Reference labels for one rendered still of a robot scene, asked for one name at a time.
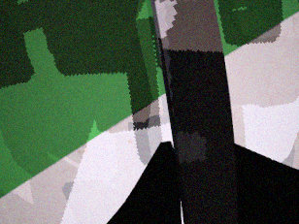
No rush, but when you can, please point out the green putting mat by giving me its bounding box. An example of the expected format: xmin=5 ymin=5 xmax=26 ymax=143
xmin=0 ymin=0 xmax=299 ymax=198

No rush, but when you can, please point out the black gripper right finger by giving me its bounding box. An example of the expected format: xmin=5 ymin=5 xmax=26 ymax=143
xmin=235 ymin=144 xmax=299 ymax=224

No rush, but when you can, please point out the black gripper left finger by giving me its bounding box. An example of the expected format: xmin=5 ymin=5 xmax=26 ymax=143
xmin=105 ymin=142 xmax=182 ymax=224

